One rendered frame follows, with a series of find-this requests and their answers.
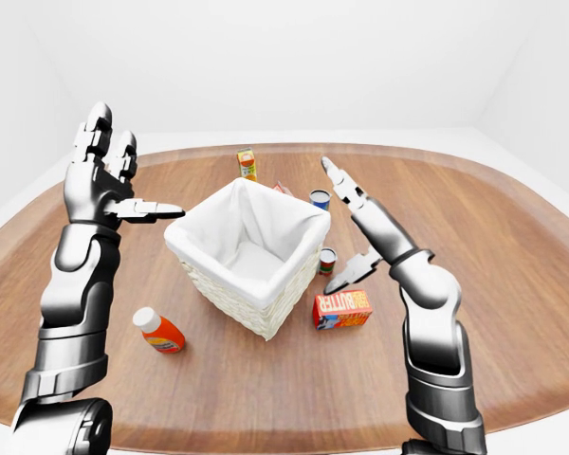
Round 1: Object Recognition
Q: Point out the white wicker basket with liner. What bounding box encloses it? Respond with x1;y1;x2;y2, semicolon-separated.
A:
163;176;332;341

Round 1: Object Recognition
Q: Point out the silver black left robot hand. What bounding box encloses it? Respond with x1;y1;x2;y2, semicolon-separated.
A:
63;101;187;225

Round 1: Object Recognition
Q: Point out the yellow orange juice carton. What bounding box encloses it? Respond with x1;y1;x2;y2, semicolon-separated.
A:
236;147;258;183

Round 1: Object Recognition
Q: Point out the red white tin can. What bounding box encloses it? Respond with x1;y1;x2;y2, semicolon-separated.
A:
318;247;339;278

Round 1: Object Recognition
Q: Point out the orange bottle with white cap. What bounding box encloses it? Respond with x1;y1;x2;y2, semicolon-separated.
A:
132;306;187;355

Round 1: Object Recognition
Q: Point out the blue white tin can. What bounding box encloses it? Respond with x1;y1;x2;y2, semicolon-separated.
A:
309;189;333;211

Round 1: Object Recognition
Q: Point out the red orange butter box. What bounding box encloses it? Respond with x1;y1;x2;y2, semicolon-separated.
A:
312;289;374;332

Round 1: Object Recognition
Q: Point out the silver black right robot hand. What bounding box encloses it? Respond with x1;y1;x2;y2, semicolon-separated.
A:
320;155;417;295

